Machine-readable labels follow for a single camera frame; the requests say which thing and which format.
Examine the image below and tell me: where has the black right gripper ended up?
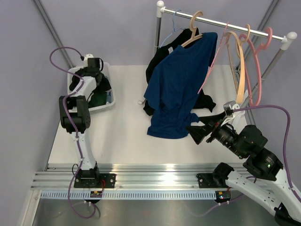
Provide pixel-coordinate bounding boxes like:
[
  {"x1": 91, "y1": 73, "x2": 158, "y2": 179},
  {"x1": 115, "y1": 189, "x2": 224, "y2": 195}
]
[{"x1": 184, "y1": 111, "x2": 246, "y2": 158}]

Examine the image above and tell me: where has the pink plastic hanger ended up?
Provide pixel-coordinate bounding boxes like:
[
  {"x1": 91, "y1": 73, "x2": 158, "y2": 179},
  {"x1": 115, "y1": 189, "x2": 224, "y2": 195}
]
[{"x1": 239, "y1": 24, "x2": 273, "y2": 106}]

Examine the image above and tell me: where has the beige wooden hanger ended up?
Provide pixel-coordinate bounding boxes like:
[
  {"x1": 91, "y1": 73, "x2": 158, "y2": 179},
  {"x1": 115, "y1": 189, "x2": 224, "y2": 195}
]
[
  {"x1": 223, "y1": 24, "x2": 250, "y2": 105},
  {"x1": 181, "y1": 11, "x2": 203, "y2": 48}
]

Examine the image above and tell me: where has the light blue t-shirt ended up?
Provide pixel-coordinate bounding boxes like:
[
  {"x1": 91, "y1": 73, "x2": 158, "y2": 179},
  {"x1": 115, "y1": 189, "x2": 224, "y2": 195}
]
[{"x1": 106, "y1": 90, "x2": 114, "y2": 105}]

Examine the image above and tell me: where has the pink wire hanger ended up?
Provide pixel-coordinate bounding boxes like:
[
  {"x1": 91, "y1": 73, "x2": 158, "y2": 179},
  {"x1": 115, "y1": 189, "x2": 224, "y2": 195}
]
[{"x1": 197, "y1": 22, "x2": 229, "y2": 94}]

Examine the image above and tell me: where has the green and white raglan shirt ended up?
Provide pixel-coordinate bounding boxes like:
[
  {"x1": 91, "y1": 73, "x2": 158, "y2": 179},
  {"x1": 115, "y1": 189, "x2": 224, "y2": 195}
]
[{"x1": 88, "y1": 92, "x2": 107, "y2": 108}]

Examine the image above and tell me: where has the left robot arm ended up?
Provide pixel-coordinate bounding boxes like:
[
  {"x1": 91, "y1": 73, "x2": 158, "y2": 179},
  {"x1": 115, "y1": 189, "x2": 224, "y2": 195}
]
[{"x1": 59, "y1": 55, "x2": 103, "y2": 188}]

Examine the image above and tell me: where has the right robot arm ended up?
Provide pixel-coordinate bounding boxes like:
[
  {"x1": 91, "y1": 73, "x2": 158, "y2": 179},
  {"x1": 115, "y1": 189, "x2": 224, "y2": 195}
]
[{"x1": 186, "y1": 109, "x2": 301, "y2": 226}]

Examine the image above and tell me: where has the right small circuit board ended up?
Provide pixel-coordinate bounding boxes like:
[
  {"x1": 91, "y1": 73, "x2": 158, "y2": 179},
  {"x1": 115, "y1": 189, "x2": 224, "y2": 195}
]
[{"x1": 215, "y1": 190, "x2": 231, "y2": 203}]

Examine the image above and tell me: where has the small circuit board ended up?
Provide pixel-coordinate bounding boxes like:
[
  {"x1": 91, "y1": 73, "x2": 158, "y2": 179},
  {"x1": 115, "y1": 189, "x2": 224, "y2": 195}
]
[
  {"x1": 90, "y1": 191, "x2": 103, "y2": 198},
  {"x1": 215, "y1": 190, "x2": 231, "y2": 203}
]

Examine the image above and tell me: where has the white plastic basket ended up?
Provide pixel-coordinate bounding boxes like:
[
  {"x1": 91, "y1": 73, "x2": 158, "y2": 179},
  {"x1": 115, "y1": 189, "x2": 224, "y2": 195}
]
[{"x1": 67, "y1": 62, "x2": 117, "y2": 115}]

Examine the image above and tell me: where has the white metal clothes rack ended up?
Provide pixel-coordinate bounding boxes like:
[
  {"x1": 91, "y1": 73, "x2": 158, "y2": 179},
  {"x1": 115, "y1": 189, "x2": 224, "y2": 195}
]
[{"x1": 137, "y1": 0, "x2": 298, "y2": 132}]

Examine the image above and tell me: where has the left small circuit board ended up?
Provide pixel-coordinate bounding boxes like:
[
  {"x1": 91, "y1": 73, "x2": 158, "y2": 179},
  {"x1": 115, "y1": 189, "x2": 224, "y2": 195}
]
[{"x1": 90, "y1": 191, "x2": 103, "y2": 198}]

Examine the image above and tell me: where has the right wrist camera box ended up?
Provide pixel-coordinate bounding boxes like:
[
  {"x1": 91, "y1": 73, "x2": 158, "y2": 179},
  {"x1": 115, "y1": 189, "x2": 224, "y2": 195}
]
[{"x1": 222, "y1": 101, "x2": 245, "y2": 127}]

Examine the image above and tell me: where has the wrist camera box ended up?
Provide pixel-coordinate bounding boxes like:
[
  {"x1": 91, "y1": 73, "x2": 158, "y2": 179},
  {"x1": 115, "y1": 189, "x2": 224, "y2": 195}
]
[
  {"x1": 80, "y1": 54, "x2": 94, "y2": 61},
  {"x1": 222, "y1": 101, "x2": 245, "y2": 127}
]

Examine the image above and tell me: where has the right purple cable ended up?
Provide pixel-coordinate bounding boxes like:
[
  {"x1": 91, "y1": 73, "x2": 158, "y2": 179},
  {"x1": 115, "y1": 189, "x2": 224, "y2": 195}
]
[{"x1": 232, "y1": 105, "x2": 301, "y2": 204}]

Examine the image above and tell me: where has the purple cable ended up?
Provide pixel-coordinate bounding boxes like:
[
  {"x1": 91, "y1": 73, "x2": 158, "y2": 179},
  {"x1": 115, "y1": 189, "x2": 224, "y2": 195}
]
[
  {"x1": 49, "y1": 47, "x2": 97, "y2": 219},
  {"x1": 232, "y1": 105, "x2": 301, "y2": 204}
]

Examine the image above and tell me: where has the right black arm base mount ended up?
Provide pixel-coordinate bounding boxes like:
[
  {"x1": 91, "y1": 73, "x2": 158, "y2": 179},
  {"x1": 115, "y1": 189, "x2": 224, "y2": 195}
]
[{"x1": 196, "y1": 173, "x2": 227, "y2": 188}]

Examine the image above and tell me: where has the aluminium rail frame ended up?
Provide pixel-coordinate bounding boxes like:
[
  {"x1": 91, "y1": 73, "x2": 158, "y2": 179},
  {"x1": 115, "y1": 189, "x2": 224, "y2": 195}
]
[{"x1": 31, "y1": 163, "x2": 217, "y2": 191}]

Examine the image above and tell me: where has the white perforated cable duct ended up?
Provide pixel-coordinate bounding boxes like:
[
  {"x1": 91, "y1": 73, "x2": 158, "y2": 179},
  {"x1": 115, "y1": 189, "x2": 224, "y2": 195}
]
[{"x1": 40, "y1": 190, "x2": 216, "y2": 200}]

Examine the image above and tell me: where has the light blue wire hanger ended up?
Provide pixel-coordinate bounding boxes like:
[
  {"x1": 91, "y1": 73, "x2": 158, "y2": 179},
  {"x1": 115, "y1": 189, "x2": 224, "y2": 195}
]
[{"x1": 159, "y1": 9, "x2": 185, "y2": 48}]

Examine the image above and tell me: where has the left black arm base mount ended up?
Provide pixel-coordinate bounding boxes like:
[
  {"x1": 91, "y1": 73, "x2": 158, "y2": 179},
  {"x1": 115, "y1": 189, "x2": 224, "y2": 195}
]
[{"x1": 74, "y1": 169, "x2": 117, "y2": 188}]

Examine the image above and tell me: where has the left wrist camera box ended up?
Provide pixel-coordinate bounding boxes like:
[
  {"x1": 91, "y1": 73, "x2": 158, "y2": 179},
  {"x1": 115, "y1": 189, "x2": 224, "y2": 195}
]
[{"x1": 80, "y1": 54, "x2": 94, "y2": 61}]

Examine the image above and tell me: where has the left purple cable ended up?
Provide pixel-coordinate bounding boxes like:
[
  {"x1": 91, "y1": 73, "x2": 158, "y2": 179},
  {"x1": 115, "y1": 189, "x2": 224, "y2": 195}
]
[{"x1": 49, "y1": 47, "x2": 97, "y2": 219}]

